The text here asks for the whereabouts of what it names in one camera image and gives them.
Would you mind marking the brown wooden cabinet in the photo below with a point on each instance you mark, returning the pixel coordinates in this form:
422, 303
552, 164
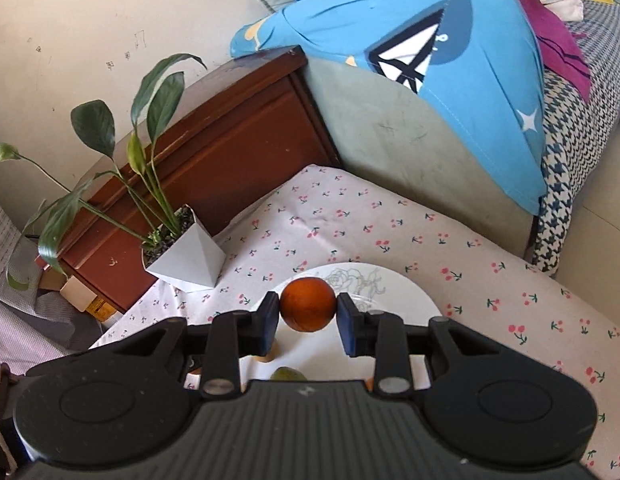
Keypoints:
229, 150

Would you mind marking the checked cloth curtain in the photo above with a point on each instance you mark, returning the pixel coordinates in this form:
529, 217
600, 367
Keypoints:
9, 320

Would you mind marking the orange mandarin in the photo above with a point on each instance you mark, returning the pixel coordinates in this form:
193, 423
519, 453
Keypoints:
308, 305

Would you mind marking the magenta cloth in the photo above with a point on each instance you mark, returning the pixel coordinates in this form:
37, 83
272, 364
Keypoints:
550, 25

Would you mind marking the open cardboard box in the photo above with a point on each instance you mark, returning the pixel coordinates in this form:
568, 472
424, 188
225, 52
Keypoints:
79, 292

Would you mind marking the grey-green cushion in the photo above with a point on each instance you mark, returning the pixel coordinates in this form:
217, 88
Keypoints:
400, 160

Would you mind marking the white patterned plate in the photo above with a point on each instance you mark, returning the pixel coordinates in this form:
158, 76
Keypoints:
410, 305

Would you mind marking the white angular plant pot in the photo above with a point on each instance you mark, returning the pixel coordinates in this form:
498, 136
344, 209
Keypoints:
189, 260

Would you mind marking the houndstooth blanket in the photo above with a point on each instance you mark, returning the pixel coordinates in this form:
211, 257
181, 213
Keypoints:
580, 125

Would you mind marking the green leafy plant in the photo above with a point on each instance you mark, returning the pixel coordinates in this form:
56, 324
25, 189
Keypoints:
94, 125

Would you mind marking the pale pink cloth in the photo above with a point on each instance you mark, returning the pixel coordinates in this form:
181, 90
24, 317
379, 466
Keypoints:
560, 5

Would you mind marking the blue printed quilt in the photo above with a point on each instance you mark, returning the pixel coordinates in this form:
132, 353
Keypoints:
340, 25

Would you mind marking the green round fruit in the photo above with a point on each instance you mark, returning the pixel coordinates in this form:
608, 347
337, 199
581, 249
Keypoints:
288, 374

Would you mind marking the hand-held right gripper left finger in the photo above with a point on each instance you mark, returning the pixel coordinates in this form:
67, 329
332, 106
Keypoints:
268, 325

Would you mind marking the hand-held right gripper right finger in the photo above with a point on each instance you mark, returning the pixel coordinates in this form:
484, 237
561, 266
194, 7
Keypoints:
347, 327

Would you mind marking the cherry print tablecloth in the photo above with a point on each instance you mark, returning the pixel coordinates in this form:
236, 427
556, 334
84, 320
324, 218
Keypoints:
490, 270

